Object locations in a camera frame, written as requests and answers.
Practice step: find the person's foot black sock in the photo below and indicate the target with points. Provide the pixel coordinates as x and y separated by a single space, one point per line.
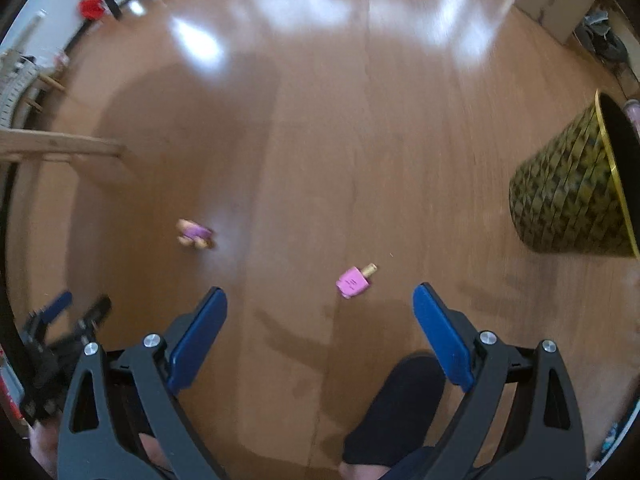
400 405

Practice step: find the grey shoes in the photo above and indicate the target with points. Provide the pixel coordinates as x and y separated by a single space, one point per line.
602 35

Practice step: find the purple crumpled wrapper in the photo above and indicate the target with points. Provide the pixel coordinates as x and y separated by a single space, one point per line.
196 234

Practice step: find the red cloth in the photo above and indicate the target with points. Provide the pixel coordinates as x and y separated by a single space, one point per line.
92 6

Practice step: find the white ribbed rack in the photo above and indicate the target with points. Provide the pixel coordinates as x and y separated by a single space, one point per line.
15 92

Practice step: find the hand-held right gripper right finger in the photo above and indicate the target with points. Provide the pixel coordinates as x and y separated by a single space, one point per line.
440 335

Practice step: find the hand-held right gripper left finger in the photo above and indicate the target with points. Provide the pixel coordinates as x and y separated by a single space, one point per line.
200 335

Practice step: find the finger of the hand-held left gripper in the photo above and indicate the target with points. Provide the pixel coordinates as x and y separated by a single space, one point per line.
56 306
95 315

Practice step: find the wooden beam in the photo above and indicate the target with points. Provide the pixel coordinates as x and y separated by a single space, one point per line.
60 145

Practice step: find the person's left hand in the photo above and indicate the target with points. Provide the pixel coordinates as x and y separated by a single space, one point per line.
44 450

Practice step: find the woven bin with gold rim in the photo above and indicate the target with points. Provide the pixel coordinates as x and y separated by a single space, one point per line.
565 195

